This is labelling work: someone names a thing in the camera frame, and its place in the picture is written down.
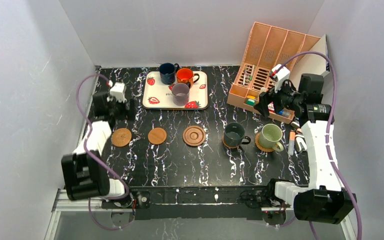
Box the light green mug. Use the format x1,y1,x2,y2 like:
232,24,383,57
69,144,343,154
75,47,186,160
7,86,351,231
257,123,284,152

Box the orange mug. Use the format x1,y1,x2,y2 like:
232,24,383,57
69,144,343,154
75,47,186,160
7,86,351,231
176,68,200,87

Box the dark ringed wooden coaster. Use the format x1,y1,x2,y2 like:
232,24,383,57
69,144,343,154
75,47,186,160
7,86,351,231
182,125,206,147

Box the dark green mug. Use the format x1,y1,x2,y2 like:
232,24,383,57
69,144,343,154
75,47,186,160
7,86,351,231
222,122,252,147

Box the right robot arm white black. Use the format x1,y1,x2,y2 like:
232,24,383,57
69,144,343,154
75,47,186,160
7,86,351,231
254,73,357,225

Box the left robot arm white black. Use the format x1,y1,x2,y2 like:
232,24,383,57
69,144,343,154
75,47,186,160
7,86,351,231
61,92,135,201

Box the cork coaster far left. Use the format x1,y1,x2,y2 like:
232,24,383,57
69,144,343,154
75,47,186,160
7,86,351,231
111,128,132,147

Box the smooth wooden coaster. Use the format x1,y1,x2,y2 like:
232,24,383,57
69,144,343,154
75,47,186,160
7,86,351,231
147,127,167,145

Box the woven rattan coaster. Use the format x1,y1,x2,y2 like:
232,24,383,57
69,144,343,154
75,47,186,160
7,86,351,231
254,132,275,153

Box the orange round coaster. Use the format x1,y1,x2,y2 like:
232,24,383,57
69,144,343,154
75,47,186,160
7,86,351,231
222,138,241,149

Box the white binder folder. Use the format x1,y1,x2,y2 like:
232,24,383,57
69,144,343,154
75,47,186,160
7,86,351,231
289,34,332,90

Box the blue small bottle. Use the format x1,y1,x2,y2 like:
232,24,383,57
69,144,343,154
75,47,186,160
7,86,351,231
277,110,291,118

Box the white strawberry tray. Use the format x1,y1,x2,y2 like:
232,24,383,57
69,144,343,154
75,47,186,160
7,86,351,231
142,71,209,110

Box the pink desk file organizer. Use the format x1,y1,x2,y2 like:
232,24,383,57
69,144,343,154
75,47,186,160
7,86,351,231
227,22,320,113

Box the white stapler tool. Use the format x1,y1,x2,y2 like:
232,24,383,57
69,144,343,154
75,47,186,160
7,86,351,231
294,134,308,153

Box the green yellow eraser block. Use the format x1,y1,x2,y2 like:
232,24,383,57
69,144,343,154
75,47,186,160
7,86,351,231
245,95,256,106

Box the white marker pen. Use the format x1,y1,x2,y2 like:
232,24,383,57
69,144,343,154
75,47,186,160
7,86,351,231
287,131,296,156

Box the navy blue mug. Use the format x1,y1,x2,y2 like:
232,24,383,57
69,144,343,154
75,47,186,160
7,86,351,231
159,62,180,85

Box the lilac mug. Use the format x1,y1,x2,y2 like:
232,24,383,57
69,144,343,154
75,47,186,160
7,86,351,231
171,83,190,106

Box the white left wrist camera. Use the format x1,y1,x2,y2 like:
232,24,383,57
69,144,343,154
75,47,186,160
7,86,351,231
109,82,127,103

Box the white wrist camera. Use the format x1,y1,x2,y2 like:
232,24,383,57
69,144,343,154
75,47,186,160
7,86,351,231
109,82,127,103
269,64,291,93

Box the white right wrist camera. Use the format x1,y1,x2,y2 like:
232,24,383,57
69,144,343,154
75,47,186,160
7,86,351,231
269,64,291,93

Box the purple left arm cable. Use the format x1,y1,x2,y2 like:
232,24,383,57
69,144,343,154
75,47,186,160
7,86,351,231
76,73,132,232

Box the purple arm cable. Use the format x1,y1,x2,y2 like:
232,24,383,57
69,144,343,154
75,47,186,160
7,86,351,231
271,51,363,240
76,73,132,232

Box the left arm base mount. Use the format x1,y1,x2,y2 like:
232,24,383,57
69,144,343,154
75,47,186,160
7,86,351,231
101,191,150,230

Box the aluminium front rail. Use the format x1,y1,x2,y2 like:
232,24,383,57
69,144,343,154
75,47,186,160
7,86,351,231
44,186,357,240

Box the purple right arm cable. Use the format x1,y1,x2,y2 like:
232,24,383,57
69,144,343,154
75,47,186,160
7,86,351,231
271,51,363,240

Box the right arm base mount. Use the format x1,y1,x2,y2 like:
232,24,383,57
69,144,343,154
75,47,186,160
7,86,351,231
239,190,296,229

